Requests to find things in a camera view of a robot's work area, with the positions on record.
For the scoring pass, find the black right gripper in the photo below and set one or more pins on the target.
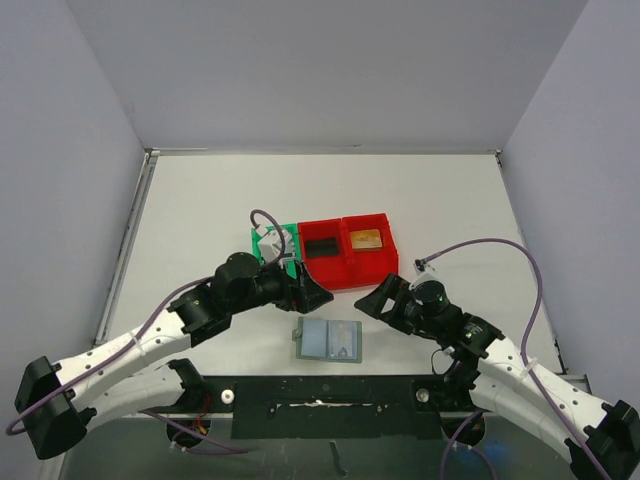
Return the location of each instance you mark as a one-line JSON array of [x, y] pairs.
[[398, 299]]

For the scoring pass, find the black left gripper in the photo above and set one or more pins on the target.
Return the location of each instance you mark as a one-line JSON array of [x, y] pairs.
[[300, 294]]

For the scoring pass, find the green leather card holder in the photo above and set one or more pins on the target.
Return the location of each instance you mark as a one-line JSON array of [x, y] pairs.
[[311, 340]]

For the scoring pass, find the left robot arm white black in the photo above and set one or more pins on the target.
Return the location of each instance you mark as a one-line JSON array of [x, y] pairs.
[[58, 403]]

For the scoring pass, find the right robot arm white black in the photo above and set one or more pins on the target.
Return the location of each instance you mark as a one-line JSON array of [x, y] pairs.
[[599, 440]]

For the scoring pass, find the black card in red bin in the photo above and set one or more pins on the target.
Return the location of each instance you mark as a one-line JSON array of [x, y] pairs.
[[320, 248]]

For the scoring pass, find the orange card in red bin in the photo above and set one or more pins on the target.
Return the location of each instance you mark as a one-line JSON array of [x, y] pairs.
[[366, 240]]

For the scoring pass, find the red bin right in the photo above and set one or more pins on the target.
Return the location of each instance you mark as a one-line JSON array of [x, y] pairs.
[[370, 267]]

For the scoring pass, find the red bin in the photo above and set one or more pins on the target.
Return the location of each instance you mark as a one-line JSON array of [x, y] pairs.
[[370, 267], [330, 272]]

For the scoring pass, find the red bin middle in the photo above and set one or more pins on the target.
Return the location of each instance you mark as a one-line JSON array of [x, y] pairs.
[[330, 272]]

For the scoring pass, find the green plastic bin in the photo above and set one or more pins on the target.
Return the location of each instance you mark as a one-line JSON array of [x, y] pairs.
[[287, 263]]

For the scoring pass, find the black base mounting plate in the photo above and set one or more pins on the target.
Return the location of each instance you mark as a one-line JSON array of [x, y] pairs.
[[331, 407]]

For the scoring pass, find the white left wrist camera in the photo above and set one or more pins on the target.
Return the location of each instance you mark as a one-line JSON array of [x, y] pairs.
[[271, 247]]

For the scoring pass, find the aluminium frame rail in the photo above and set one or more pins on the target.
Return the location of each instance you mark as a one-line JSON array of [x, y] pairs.
[[580, 382]]

